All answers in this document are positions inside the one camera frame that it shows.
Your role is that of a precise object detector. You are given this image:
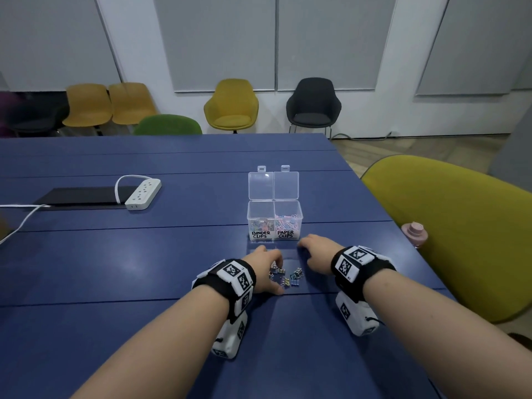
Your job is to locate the person's right hand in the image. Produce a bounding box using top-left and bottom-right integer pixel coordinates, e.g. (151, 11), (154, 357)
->
(297, 234), (344, 276)

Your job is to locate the person's left hand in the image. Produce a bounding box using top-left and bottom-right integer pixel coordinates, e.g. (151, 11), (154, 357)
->
(243, 245), (286, 296)

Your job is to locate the person's left forearm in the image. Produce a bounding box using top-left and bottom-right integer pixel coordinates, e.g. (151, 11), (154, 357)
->
(71, 284), (230, 399)

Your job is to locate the person's right forearm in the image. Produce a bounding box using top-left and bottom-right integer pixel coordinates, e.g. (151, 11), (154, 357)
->
(362, 268), (532, 399)

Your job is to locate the loose binder clips heap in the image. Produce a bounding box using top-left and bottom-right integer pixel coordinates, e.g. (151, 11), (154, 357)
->
(269, 264), (305, 288)

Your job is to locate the pile of pastel paper clips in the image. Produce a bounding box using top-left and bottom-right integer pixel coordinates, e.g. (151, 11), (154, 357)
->
(274, 213), (301, 232)

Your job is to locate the clear two-compartment plastic box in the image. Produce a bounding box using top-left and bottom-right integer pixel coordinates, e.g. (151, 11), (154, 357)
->
(246, 165), (304, 242)

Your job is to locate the pink bottle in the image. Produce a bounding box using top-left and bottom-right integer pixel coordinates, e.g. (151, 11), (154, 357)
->
(401, 222), (429, 249)

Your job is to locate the black armchair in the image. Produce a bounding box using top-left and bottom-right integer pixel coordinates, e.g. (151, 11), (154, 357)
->
(285, 77), (342, 139)

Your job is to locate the large olive-yellow chair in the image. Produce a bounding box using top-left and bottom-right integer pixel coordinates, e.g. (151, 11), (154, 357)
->
(360, 155), (532, 324)

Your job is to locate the yellow armchair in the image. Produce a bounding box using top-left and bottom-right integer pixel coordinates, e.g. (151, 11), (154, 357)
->
(203, 78), (259, 134)

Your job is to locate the white power strip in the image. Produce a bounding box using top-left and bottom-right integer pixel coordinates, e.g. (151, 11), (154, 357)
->
(124, 178), (162, 211)

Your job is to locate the green chair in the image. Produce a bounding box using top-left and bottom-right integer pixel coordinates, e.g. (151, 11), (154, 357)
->
(133, 114), (203, 136)

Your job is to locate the mustard shell chair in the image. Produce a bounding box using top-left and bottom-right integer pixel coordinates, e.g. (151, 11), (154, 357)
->
(62, 83), (113, 128)
(108, 82), (158, 126)

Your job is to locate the dark chair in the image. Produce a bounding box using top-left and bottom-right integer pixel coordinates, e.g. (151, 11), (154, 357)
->
(0, 91), (70, 138)

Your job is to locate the left wrist camera with markers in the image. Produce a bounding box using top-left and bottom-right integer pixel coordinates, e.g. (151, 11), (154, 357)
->
(191, 258), (257, 360)

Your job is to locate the wrist camera with markers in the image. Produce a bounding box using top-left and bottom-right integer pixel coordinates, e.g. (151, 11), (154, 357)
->
(331, 245), (397, 337)
(191, 258), (257, 360)

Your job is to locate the right wrist camera with markers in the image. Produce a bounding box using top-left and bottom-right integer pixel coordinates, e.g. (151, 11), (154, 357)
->
(331, 245), (397, 337)

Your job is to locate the grey floor cable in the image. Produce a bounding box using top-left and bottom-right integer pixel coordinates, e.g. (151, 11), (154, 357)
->
(331, 131), (400, 141)

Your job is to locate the black table cable hatch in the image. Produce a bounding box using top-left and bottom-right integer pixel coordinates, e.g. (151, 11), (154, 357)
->
(32, 186), (140, 211)

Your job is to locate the white power cable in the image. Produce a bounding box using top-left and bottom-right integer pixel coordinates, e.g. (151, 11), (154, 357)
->
(0, 175), (156, 245)

